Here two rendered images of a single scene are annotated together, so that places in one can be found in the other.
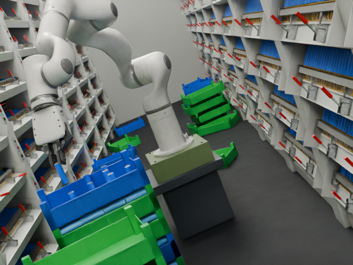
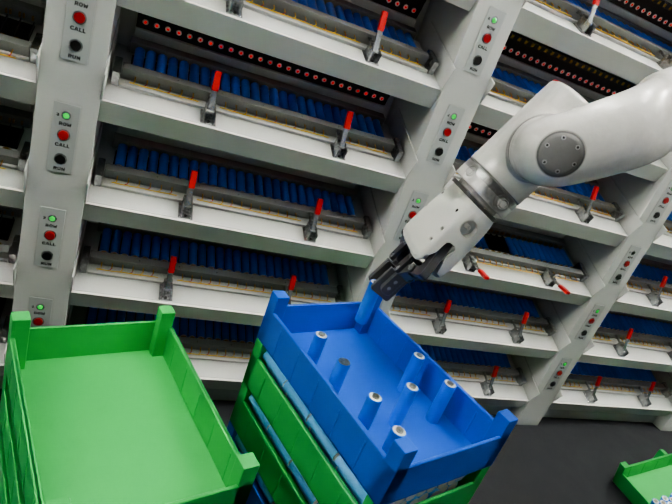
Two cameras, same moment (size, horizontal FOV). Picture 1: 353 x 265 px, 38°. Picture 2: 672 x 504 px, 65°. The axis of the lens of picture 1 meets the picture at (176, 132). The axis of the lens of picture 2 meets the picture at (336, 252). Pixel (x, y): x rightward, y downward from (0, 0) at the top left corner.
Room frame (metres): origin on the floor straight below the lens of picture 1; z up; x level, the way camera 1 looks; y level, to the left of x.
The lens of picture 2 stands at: (1.09, -0.19, 0.91)
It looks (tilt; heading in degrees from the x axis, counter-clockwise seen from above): 22 degrees down; 62
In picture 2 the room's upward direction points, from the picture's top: 20 degrees clockwise
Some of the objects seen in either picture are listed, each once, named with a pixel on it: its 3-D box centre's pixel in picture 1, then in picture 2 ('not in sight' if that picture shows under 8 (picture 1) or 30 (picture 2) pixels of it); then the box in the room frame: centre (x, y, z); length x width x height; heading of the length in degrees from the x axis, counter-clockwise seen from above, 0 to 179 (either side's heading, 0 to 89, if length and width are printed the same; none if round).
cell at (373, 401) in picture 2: (114, 183); (366, 416); (1.42, 0.22, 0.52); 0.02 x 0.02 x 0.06
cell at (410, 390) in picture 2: (108, 179); (403, 404); (1.48, 0.24, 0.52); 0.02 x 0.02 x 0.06
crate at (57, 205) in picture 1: (91, 186); (377, 374); (1.47, 0.29, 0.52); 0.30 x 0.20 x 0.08; 104
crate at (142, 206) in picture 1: (102, 211); (357, 419); (1.47, 0.29, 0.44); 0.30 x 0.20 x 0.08; 104
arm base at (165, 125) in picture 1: (166, 129); not in sight; (2.21, 0.04, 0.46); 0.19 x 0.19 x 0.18
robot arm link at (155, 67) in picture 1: (155, 81); not in sight; (2.20, 0.00, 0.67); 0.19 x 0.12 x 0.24; 66
